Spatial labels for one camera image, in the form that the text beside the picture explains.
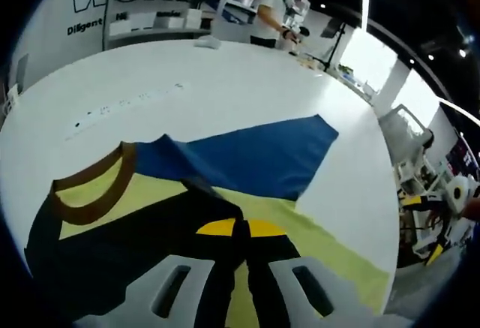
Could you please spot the white chair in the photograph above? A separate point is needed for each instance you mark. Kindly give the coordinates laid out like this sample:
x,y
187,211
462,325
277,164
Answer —
x,y
10,99

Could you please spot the yellow blue grey garment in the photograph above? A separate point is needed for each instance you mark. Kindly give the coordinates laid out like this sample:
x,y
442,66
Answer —
x,y
255,159

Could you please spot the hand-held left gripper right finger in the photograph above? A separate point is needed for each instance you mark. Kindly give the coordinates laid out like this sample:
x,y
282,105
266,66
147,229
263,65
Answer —
x,y
288,294

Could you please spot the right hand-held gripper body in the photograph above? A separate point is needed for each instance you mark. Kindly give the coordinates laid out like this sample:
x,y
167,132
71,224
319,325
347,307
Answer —
x,y
463,194

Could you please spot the group of ceiling spotlights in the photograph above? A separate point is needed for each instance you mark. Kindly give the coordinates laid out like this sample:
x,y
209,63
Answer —
x,y
412,60

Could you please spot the grey metal shelf rack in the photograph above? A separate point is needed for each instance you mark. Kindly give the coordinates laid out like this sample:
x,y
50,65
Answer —
x,y
168,5

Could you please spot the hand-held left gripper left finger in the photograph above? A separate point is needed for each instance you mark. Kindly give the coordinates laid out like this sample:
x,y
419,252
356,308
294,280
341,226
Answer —
x,y
168,294

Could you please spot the white crumpled cloth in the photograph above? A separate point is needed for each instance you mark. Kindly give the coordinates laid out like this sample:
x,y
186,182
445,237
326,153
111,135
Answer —
x,y
207,42

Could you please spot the black monitor on tripod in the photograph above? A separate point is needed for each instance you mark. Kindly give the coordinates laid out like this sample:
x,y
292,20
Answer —
x,y
333,29

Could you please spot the grey laptop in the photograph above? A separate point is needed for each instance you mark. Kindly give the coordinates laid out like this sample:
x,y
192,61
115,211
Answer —
x,y
22,71

